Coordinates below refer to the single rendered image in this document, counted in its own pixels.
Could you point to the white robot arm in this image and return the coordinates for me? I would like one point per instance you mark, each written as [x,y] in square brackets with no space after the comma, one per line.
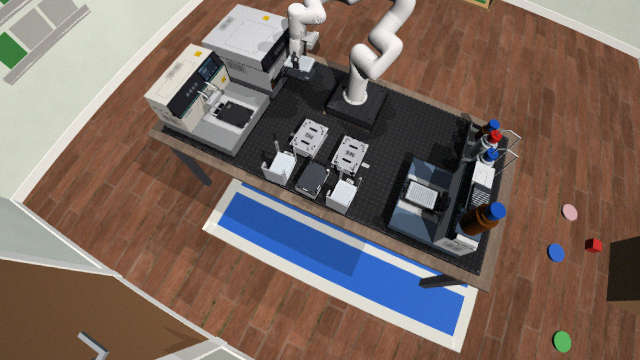
[364,63]

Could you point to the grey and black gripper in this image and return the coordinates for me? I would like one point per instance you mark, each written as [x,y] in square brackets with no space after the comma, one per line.
[296,48]

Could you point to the red bottle cap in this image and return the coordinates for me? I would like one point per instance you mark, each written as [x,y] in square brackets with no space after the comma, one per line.
[493,138]

